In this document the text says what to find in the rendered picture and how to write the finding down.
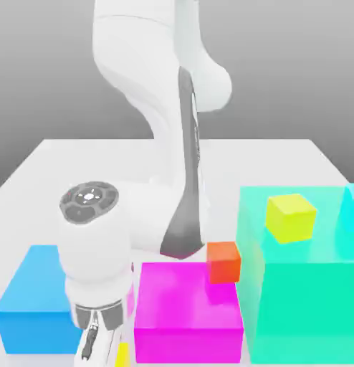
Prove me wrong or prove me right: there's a small orange cube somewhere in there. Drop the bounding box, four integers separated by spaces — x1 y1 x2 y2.
206 241 241 285

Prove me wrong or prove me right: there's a small lime cube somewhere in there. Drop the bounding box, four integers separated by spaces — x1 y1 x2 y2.
264 193 318 245

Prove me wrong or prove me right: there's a small yellow cube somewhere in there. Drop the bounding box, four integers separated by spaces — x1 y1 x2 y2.
115 342 131 367

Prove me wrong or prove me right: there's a large teal box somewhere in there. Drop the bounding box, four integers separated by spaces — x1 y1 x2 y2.
235 185 354 366

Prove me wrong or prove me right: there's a large blue box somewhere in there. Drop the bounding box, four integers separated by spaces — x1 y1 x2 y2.
0 244 84 356

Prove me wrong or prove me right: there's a large magenta box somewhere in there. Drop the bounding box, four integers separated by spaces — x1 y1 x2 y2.
133 262 244 364

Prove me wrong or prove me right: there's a small cyan cube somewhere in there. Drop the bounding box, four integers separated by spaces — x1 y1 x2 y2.
336 182 354 239

